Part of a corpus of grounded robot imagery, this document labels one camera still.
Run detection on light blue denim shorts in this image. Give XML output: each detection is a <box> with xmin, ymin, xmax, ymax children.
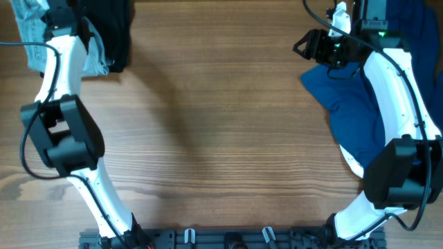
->
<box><xmin>11</xmin><ymin>0</ymin><xmax>112</xmax><ymax>77</ymax></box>

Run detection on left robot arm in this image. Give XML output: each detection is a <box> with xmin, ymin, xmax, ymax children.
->
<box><xmin>21</xmin><ymin>1</ymin><xmax>154</xmax><ymax>248</ymax></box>

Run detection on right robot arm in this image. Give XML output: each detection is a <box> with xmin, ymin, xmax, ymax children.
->
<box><xmin>293</xmin><ymin>1</ymin><xmax>442</xmax><ymax>246</ymax></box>

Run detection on dark blue garment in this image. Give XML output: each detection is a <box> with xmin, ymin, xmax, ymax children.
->
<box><xmin>301</xmin><ymin>0</ymin><xmax>442</xmax><ymax>168</ymax></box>

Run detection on folded black garment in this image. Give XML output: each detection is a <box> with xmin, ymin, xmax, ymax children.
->
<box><xmin>39</xmin><ymin>0</ymin><xmax>132</xmax><ymax>79</ymax></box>

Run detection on right black cable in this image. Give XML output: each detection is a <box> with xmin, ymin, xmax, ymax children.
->
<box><xmin>302</xmin><ymin>0</ymin><xmax>433</xmax><ymax>241</ymax></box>

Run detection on black cable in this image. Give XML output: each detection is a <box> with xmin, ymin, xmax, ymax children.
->
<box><xmin>302</xmin><ymin>0</ymin><xmax>433</xmax><ymax>241</ymax></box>
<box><xmin>0</xmin><ymin>41</ymin><xmax>129</xmax><ymax>249</ymax></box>

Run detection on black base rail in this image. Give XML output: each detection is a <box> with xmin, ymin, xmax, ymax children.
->
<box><xmin>78</xmin><ymin>226</ymin><xmax>387</xmax><ymax>249</ymax></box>

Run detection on left black cable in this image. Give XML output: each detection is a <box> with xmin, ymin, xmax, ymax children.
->
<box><xmin>0</xmin><ymin>41</ymin><xmax>129</xmax><ymax>249</ymax></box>

